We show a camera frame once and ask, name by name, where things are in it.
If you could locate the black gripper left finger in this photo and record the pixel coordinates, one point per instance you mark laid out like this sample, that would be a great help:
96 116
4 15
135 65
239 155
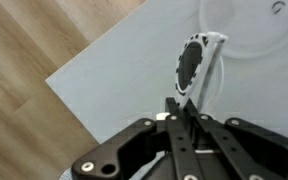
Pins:
180 143

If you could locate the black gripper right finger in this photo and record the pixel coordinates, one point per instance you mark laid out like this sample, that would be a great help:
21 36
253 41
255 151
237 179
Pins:
227 143

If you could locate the white tv cabinet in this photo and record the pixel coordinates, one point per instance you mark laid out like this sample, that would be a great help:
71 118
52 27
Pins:
117 83

